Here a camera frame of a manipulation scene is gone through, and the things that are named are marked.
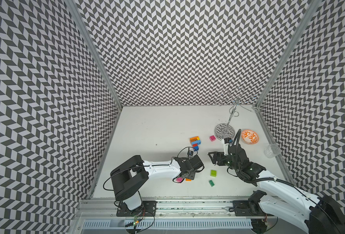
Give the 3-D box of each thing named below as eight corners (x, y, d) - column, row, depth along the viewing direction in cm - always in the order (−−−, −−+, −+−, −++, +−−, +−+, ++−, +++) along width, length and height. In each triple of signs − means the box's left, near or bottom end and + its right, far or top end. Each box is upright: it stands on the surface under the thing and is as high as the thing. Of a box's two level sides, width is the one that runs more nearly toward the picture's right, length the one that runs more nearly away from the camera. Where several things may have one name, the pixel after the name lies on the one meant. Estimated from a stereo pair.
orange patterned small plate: (243, 146, 98) (246, 141, 93) (239, 134, 104) (242, 129, 99) (257, 146, 98) (261, 141, 93) (252, 134, 104) (256, 129, 99)
